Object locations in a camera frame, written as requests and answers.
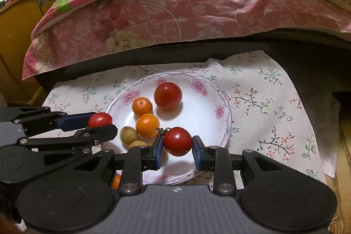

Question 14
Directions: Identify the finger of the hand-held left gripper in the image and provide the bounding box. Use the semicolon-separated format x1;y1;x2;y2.
18;124;118;155
0;106;96;136

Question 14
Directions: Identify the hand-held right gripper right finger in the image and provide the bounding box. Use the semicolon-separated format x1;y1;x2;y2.
192;136;289;195

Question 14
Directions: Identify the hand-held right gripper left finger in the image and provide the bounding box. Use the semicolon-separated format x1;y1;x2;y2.
68;135;165;195

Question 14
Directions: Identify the red tomato with stem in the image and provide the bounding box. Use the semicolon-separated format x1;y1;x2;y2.
156;127;193;157

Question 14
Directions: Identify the white plate with pink flowers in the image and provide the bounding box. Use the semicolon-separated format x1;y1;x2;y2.
105;71;233;186

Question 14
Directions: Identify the floral white tablecloth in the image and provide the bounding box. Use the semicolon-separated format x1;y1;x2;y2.
41;50;338;191

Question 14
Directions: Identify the yellow wooden cabinet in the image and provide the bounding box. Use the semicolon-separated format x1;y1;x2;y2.
0;0;113;105

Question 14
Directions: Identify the pink damask blanket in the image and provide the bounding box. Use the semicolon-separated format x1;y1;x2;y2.
22;0;351;82

